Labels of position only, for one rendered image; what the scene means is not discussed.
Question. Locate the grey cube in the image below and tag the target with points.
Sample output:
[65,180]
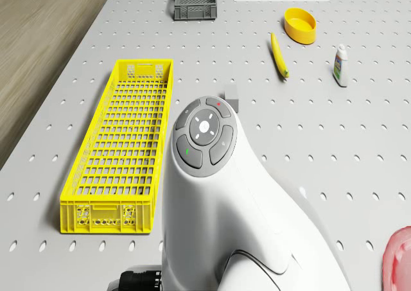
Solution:
[232,93]

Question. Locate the red plate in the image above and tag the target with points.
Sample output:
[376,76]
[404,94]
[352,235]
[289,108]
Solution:
[399,262]

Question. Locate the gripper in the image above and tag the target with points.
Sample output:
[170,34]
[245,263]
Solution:
[138,278]

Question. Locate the yellow basket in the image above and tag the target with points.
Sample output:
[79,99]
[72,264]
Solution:
[106,218]

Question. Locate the dark grey basket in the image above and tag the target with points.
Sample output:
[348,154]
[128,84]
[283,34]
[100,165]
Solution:
[194,13]

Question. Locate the yellow bowl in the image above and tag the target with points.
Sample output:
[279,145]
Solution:
[303,34]

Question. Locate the small white bottle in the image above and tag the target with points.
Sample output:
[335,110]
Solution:
[340,69]

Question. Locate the banana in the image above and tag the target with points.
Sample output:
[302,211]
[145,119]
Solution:
[278,58]

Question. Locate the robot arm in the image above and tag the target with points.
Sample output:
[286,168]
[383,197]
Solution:
[231,207]

